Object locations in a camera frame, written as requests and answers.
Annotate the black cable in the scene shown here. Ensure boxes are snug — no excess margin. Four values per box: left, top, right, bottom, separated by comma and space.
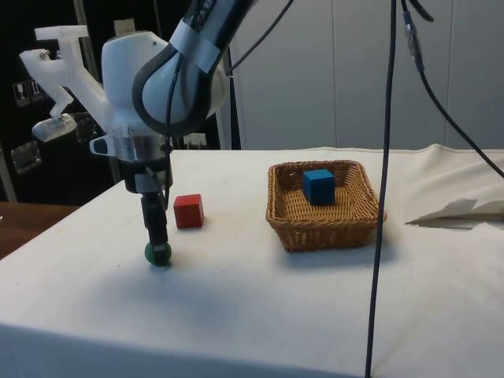
399, 0, 504, 177
364, 0, 398, 378
227, 0, 295, 76
409, 0, 435, 23

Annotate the green ball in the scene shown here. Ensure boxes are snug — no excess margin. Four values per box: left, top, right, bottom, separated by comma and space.
143, 241, 173, 268

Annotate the blue cube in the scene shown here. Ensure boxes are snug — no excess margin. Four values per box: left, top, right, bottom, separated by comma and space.
302, 169, 336, 206

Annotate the white plastic bracket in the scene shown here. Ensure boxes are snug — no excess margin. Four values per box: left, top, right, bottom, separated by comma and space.
18, 24, 116, 143

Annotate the red cube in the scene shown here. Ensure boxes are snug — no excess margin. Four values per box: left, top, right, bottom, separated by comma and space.
172, 193, 206, 230

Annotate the black cabinet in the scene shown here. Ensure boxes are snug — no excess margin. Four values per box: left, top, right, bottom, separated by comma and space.
0, 0, 242, 206

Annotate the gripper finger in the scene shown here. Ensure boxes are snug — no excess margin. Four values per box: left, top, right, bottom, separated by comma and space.
140, 191, 171, 255

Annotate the wicker basket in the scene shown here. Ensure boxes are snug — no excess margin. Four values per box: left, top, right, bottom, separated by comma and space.
265, 159, 388, 254

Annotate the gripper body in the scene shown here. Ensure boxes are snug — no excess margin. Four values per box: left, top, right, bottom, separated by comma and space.
123, 155, 175, 195

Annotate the pale locker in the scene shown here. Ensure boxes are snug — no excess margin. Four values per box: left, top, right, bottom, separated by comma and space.
444, 0, 504, 151
333, 0, 448, 151
228, 0, 336, 151

